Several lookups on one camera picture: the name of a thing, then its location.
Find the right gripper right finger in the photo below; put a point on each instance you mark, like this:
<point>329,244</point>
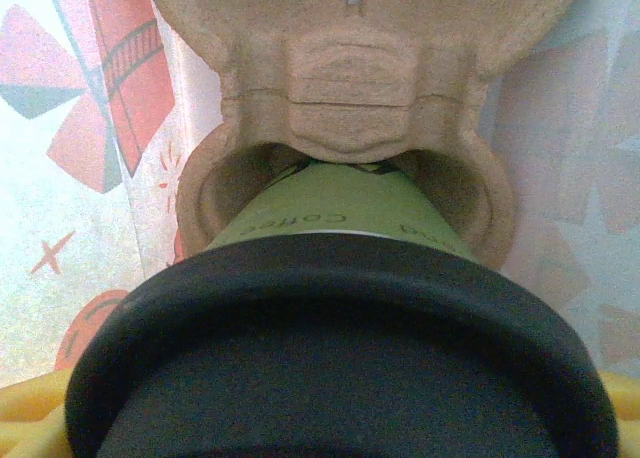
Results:
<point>627,418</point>

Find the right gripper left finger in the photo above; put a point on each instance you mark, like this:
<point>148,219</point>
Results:
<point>30,418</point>

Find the black plastic cup lid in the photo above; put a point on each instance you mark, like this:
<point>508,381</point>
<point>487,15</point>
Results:
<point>340,358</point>

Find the red white paper gift bag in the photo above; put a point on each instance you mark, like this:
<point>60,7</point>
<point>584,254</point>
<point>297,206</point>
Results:
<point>75,78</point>

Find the green paper coffee cup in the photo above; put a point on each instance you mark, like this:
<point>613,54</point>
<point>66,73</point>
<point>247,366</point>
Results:
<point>340,208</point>

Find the brown pulp cup carrier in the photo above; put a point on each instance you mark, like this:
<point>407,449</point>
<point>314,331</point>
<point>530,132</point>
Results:
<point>350,78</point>

